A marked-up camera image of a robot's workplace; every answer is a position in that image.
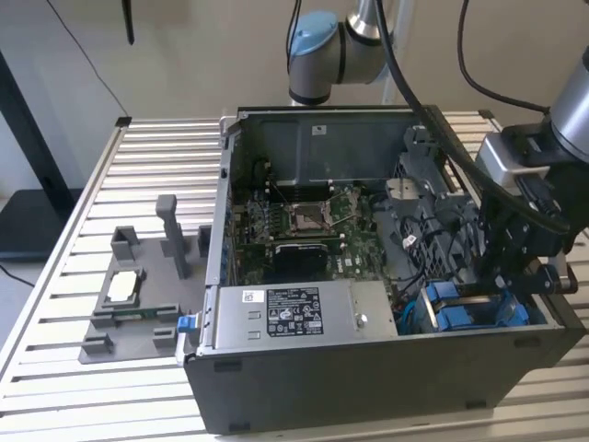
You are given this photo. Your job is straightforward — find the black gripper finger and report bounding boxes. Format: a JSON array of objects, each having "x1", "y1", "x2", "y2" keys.
[
  {"x1": 475, "y1": 193, "x2": 536, "y2": 290},
  {"x1": 508, "y1": 251, "x2": 580, "y2": 296}
]

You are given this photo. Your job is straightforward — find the black wire with white label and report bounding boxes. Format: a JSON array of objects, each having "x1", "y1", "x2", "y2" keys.
[{"x1": 398, "y1": 215, "x2": 479, "y2": 289}]

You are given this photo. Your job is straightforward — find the metal disk bay cage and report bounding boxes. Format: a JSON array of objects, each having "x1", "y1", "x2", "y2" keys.
[{"x1": 419, "y1": 287, "x2": 530, "y2": 332}]

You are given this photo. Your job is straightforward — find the gray plastic drive shroud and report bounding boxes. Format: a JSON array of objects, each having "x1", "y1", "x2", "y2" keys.
[{"x1": 372, "y1": 151, "x2": 479, "y2": 282}]

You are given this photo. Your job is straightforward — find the green motherboard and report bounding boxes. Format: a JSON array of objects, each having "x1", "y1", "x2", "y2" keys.
[{"x1": 229, "y1": 183, "x2": 397, "y2": 286}]

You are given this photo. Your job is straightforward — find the silver power supply unit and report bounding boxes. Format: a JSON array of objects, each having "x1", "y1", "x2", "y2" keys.
[{"x1": 214, "y1": 279, "x2": 398, "y2": 349}]

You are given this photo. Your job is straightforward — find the CPU socket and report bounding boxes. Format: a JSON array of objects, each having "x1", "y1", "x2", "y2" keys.
[{"x1": 284, "y1": 202, "x2": 333, "y2": 234}]

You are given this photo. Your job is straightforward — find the black graphics card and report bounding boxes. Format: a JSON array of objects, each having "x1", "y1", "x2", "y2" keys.
[{"x1": 273, "y1": 242, "x2": 329, "y2": 283}]

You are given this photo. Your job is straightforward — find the black RAM slots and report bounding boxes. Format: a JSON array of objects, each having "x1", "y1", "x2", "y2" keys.
[{"x1": 270, "y1": 179, "x2": 333, "y2": 204}]

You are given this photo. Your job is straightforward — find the black open PC case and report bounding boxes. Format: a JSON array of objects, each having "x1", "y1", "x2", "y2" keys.
[{"x1": 174, "y1": 104, "x2": 585, "y2": 436}]

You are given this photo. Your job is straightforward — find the blue case latch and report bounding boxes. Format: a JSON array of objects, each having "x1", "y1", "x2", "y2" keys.
[{"x1": 177, "y1": 312, "x2": 203, "y2": 333}]

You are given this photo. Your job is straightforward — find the gray parts rack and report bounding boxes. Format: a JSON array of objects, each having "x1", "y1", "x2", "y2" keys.
[{"x1": 78, "y1": 193, "x2": 213, "y2": 365}]

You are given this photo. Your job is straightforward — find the silver CPU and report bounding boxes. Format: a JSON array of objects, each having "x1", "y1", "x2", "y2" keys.
[{"x1": 106, "y1": 272, "x2": 139, "y2": 303}]

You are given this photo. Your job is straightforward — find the black hanging antenna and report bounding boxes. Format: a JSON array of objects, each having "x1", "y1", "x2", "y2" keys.
[{"x1": 120, "y1": 0, "x2": 135, "y2": 46}]

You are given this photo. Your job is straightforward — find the black monitor stand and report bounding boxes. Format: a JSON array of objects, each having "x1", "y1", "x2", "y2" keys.
[{"x1": 0, "y1": 50, "x2": 84, "y2": 263}]

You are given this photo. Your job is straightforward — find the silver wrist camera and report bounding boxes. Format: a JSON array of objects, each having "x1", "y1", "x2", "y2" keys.
[{"x1": 475, "y1": 123, "x2": 553, "y2": 189}]

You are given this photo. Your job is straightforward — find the silver metal bracket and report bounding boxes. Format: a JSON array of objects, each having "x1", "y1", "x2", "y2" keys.
[{"x1": 385, "y1": 177, "x2": 421, "y2": 202}]

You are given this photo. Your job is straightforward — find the blue wire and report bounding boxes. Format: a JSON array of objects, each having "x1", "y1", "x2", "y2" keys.
[{"x1": 398, "y1": 298, "x2": 418, "y2": 333}]

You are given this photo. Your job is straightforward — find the black camera cable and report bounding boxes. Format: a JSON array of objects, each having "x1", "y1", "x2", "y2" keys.
[{"x1": 457, "y1": 0, "x2": 552, "y2": 112}]

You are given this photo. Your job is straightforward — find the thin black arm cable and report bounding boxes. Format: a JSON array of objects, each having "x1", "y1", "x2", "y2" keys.
[{"x1": 285, "y1": 0, "x2": 305, "y2": 43}]

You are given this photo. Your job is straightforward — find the thin black wall cable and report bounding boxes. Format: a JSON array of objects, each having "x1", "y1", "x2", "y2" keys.
[{"x1": 45, "y1": 0, "x2": 129, "y2": 119}]

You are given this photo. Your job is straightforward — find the black floor cable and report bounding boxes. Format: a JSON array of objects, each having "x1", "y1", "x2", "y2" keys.
[{"x1": 0, "y1": 264, "x2": 36, "y2": 287}]

